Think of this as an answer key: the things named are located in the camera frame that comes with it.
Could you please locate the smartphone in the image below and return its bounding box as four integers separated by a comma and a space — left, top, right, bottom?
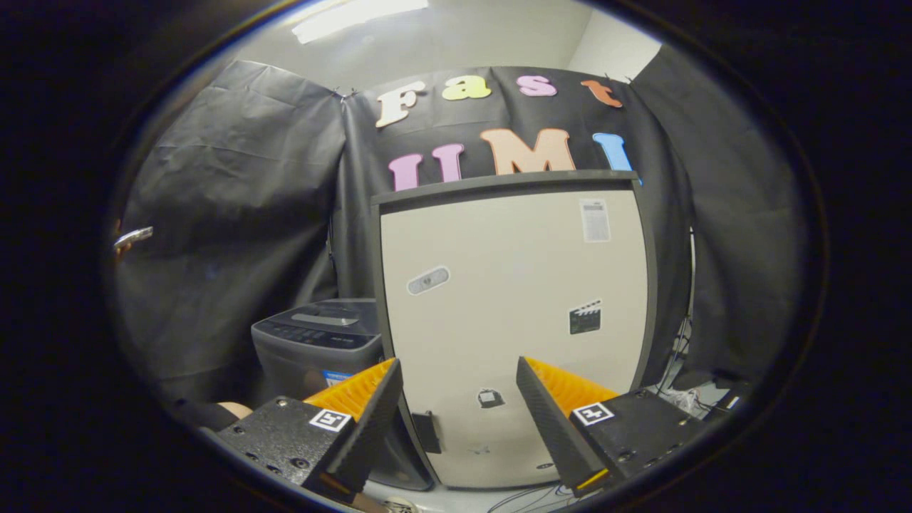
114, 226, 155, 251

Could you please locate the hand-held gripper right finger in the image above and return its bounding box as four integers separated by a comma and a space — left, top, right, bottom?
517, 356, 706, 497

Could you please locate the beige cabinet with dark top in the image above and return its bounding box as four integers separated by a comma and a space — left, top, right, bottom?
370, 170, 660, 490

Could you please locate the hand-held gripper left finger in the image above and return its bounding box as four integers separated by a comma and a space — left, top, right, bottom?
214, 358, 403, 494

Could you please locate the grey washing machine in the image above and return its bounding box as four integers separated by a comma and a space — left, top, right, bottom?
251, 299, 432, 492

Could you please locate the black backdrop cloth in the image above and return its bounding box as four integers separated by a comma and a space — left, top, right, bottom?
114, 44, 809, 408

